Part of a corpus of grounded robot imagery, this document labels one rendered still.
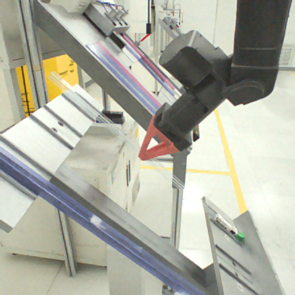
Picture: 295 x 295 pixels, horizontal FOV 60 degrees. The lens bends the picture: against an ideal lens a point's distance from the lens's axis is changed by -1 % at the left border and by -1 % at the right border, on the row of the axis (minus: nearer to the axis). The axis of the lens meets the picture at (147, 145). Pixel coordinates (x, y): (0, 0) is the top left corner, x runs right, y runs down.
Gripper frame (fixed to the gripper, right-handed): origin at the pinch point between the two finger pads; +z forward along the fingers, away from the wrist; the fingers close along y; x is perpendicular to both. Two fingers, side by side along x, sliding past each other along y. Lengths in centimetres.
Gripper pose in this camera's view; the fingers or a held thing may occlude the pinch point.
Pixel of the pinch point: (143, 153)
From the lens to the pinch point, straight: 49.2
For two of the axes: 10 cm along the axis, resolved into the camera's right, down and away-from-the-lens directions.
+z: -6.7, 6.4, 3.8
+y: -1.0, 4.3, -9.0
